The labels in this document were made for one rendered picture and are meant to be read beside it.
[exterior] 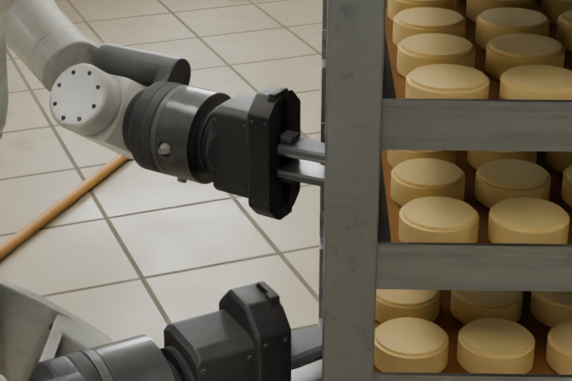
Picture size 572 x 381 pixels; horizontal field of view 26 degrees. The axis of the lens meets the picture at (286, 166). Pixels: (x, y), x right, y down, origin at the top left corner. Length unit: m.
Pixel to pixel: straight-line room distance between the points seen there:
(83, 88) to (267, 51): 2.72
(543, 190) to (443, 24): 0.13
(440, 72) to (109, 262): 1.91
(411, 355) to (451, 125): 0.17
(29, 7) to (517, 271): 0.70
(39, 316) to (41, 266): 1.53
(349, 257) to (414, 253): 0.05
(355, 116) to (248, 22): 3.53
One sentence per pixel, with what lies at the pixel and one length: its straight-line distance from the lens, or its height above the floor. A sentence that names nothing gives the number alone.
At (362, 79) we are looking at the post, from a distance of 0.66.
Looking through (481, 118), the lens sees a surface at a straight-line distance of 0.70.
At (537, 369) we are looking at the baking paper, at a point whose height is 0.77.
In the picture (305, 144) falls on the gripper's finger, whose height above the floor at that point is 0.79.
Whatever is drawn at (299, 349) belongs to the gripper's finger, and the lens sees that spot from 0.80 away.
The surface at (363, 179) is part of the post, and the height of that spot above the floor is 0.94.
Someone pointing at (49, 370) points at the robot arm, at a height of 0.82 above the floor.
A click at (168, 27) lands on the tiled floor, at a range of 4.14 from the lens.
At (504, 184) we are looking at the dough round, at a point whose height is 0.88.
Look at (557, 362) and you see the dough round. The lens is 0.83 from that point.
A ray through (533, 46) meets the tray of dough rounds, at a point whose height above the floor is 0.97.
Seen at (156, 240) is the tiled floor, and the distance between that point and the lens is 2.70.
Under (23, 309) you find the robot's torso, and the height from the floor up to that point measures 0.68.
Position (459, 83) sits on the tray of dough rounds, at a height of 0.97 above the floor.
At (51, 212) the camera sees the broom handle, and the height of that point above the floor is 0.02.
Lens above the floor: 1.22
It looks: 24 degrees down
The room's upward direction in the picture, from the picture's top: straight up
